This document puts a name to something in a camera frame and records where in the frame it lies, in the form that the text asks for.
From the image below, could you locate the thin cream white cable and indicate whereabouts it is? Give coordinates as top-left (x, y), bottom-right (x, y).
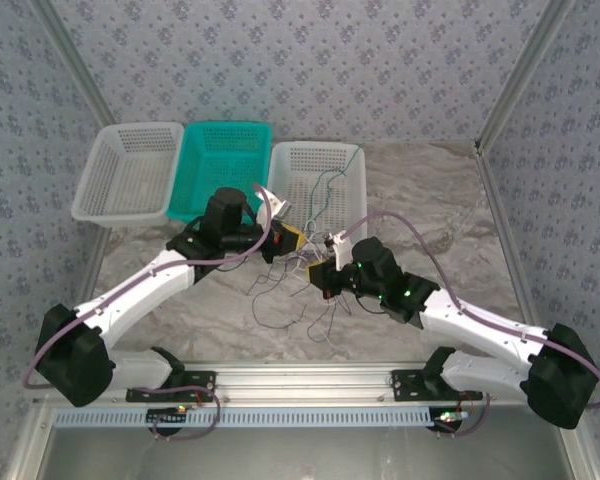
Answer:
top-left (278, 214), bottom-right (347, 312)

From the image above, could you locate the thin green cable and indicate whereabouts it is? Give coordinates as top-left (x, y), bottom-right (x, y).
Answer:
top-left (303, 142), bottom-right (366, 237)

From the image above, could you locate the teal plastic basket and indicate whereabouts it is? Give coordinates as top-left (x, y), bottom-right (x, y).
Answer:
top-left (165, 120), bottom-right (274, 227)

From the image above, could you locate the white basket with rounded rim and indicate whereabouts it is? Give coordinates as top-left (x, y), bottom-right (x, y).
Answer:
top-left (261, 139), bottom-right (369, 251)

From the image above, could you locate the white basket with sloped walls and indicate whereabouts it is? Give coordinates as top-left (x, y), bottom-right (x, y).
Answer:
top-left (70, 121), bottom-right (186, 229)

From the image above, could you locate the grey metal panel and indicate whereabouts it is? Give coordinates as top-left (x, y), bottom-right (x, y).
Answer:
top-left (4, 403), bottom-right (599, 480)

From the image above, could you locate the small black circuit board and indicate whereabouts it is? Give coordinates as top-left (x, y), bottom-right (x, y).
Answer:
top-left (146, 406), bottom-right (190, 427)
top-left (431, 408), bottom-right (470, 435)

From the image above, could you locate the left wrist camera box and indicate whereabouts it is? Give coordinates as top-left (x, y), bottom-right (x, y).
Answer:
top-left (252, 183), bottom-right (292, 224)

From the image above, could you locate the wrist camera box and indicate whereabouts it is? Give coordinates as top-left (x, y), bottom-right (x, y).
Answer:
top-left (252, 183), bottom-right (292, 224)
top-left (323, 229), bottom-right (355, 272)

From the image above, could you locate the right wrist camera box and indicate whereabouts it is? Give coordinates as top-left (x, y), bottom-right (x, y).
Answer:
top-left (323, 229), bottom-right (355, 272)

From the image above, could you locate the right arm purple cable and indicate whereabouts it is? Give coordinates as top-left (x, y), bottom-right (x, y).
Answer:
top-left (339, 210), bottom-right (600, 439)

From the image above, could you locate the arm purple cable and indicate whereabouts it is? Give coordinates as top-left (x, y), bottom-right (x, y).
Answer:
top-left (22, 182), bottom-right (276, 442)
top-left (339, 210), bottom-right (600, 439)

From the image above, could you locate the aluminium mounting rail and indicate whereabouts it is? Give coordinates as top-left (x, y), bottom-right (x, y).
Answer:
top-left (34, 363), bottom-right (579, 405)

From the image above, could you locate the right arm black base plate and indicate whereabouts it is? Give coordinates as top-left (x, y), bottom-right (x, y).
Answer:
top-left (390, 369), bottom-right (484, 402)

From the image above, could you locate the white slotted cable duct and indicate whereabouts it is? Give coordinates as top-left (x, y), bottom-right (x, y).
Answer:
top-left (53, 405), bottom-right (432, 429)

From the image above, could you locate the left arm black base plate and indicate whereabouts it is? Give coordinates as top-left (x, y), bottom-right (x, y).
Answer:
top-left (126, 370), bottom-right (217, 402)

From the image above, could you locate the aluminium frame post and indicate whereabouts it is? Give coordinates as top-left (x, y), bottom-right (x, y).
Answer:
top-left (473, 0), bottom-right (579, 151)
top-left (29, 0), bottom-right (119, 129)

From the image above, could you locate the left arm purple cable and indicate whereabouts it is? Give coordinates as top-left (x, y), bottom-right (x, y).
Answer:
top-left (22, 182), bottom-right (276, 442)

